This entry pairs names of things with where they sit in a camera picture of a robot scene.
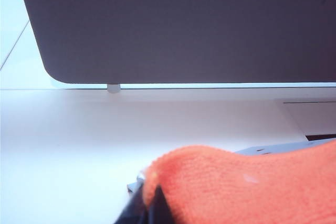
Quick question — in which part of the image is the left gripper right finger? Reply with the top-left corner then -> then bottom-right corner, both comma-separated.
148,184 -> 174,224

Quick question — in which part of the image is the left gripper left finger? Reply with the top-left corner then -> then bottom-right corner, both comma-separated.
115,182 -> 148,224

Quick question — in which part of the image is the orange microfiber cloth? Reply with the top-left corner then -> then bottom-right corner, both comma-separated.
143,140 -> 336,224

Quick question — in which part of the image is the white partition support bracket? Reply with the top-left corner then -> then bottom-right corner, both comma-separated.
107,83 -> 122,94

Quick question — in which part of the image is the desk cable tray cover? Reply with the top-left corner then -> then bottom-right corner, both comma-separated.
282,100 -> 336,142

